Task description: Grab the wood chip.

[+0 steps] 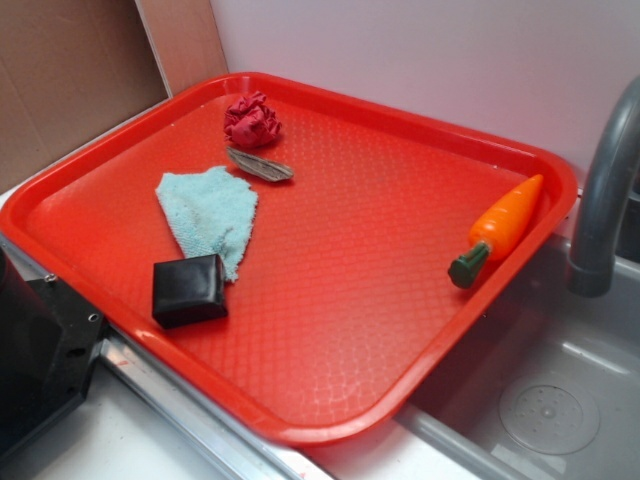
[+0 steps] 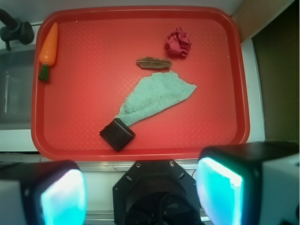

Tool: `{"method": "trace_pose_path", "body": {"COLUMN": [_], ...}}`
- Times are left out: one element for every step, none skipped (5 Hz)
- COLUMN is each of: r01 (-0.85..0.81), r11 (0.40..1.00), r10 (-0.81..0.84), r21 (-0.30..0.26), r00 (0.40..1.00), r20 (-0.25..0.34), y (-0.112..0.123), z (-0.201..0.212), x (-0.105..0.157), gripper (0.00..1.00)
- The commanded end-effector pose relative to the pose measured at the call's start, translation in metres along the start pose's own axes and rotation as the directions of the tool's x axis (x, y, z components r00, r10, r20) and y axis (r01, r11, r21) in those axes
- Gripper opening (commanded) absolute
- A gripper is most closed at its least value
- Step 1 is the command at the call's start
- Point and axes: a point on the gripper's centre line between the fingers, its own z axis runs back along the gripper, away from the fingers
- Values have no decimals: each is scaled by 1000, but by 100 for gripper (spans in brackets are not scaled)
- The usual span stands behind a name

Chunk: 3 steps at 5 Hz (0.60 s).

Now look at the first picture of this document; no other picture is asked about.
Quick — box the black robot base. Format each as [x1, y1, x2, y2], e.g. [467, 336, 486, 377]
[1, 253, 106, 460]

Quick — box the grey wood chip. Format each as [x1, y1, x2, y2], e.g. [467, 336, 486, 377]
[226, 146, 294, 183]

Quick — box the red plastic tray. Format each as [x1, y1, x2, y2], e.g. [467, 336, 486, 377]
[1, 73, 577, 446]

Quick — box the light blue cloth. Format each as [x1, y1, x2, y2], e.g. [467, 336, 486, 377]
[155, 166, 258, 283]

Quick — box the crumpled red paper ball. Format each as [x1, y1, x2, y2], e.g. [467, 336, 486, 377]
[223, 91, 282, 148]

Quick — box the black rectangular block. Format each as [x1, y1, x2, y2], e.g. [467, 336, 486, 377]
[152, 254, 228, 329]

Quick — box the orange toy carrot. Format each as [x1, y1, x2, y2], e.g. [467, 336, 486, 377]
[448, 174, 544, 289]

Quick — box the grey sink basin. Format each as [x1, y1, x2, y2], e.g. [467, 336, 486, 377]
[397, 239, 639, 479]

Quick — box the grey faucet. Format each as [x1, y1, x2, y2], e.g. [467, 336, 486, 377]
[567, 79, 639, 298]

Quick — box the brown cardboard panel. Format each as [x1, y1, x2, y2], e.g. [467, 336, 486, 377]
[1, 1, 227, 191]

